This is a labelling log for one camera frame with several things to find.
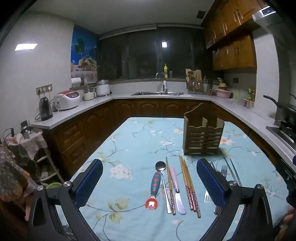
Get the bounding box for wooden utensil holder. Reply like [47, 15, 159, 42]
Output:
[183, 103, 225, 156]

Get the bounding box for black power adapter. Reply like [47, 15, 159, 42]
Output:
[20, 120, 30, 139]

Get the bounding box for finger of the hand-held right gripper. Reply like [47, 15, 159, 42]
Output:
[275, 159, 296, 186]

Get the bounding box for blue floral tablecloth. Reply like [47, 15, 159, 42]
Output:
[54, 117, 292, 241]

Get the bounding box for metal spoon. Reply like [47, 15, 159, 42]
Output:
[155, 161, 173, 214]

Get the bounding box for wall socket strip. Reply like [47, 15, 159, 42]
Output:
[36, 84, 53, 95]

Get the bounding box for tropical fruit wall poster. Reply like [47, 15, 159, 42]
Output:
[70, 25, 100, 79]

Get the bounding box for white and red rice cooker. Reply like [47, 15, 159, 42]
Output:
[54, 91, 80, 112]

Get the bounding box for white shelf rack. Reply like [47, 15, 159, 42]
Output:
[35, 147, 65, 184]

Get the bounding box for steel kitchen sink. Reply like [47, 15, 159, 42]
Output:
[131, 91, 185, 96]

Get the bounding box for short wooden wall cabinets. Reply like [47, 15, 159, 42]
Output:
[212, 35, 257, 71]

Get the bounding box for blue red-dotted kid's fork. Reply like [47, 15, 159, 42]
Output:
[145, 171, 161, 210]

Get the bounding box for large white lidded jar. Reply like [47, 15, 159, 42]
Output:
[96, 79, 110, 97]

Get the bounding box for small white lidded jar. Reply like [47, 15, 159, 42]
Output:
[83, 86, 97, 101]

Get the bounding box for white countertop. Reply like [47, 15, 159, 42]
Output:
[31, 91, 296, 167]

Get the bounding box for dark kitchen window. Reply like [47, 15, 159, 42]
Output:
[98, 25, 213, 80]

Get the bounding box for red-patterned wooden chopstick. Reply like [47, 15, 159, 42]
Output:
[183, 159, 201, 218]
[179, 156, 194, 211]
[181, 157, 197, 213]
[165, 157, 176, 216]

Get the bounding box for gas stove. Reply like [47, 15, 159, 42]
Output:
[266, 125, 296, 151]

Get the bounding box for lace cloth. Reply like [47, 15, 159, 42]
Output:
[17, 132, 48, 160]

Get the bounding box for dark floral cloth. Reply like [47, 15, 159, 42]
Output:
[0, 146, 37, 202]

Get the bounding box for pink basin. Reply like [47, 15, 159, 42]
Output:
[215, 89, 233, 98]

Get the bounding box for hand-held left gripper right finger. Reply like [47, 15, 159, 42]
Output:
[196, 158, 274, 241]

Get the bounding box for wooden base cabinets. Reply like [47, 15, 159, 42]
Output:
[43, 98, 296, 179]

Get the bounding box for black wok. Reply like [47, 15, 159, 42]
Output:
[263, 94, 296, 126]

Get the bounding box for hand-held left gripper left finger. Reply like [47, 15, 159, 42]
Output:
[27, 159, 103, 241]

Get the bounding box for tall wooden wall cabinets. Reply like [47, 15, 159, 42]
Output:
[203, 0, 270, 49]

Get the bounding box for pink-handled butter knife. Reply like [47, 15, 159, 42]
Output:
[169, 167, 187, 215]

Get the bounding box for person's right hand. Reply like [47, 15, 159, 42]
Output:
[281, 205, 296, 234]

